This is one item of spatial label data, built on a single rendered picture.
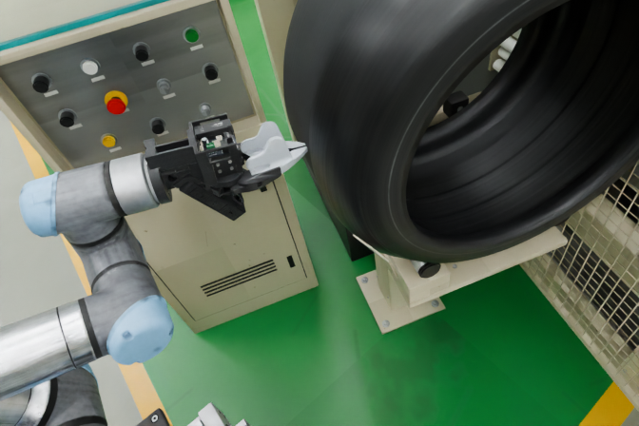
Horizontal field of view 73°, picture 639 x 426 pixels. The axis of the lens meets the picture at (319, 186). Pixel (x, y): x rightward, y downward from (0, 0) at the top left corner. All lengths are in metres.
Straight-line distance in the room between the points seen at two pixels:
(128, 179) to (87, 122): 0.66
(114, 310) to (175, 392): 1.34
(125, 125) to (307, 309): 1.04
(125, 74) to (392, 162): 0.79
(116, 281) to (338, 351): 1.27
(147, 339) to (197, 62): 0.75
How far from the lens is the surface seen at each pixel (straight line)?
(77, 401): 0.91
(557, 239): 1.06
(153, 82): 1.17
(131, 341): 0.57
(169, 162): 0.58
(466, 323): 1.81
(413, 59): 0.47
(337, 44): 0.53
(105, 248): 0.65
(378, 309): 1.81
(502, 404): 1.72
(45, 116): 1.24
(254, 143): 0.62
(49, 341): 0.58
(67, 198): 0.60
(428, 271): 0.85
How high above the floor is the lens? 1.63
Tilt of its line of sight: 46 degrees down
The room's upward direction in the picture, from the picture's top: 13 degrees counter-clockwise
